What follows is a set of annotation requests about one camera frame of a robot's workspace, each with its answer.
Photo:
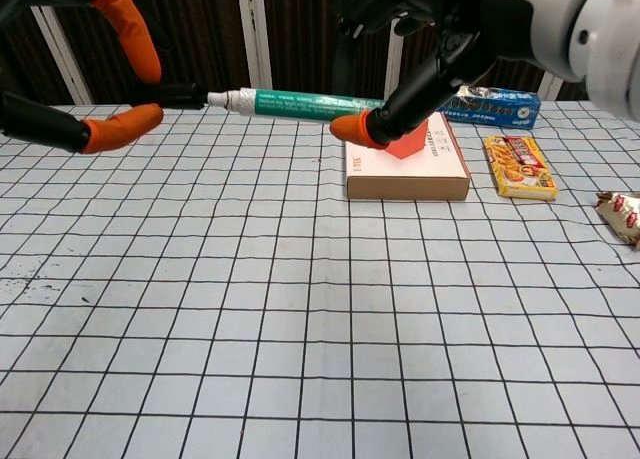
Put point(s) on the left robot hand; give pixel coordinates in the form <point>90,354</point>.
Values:
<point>130,29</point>

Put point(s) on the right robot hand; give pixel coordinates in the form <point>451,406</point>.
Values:
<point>525,14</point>

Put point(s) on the black marker cap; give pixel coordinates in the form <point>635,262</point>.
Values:
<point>185,96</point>

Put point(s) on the green white marker body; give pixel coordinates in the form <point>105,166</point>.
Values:
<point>300,104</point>

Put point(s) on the blue snack package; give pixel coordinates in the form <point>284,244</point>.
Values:
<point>500,106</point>

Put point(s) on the yellow snack package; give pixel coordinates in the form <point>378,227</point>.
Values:
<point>520,169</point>

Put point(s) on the orange cube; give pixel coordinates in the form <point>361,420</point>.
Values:
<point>407,146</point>

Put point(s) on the white flat cardboard box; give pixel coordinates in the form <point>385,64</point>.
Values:
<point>400,174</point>

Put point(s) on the gold foil snack package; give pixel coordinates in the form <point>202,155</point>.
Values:
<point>622,214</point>

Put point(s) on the white metal frame post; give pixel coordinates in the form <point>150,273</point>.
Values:
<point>62,59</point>
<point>255,39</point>
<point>396,64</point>
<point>550,86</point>

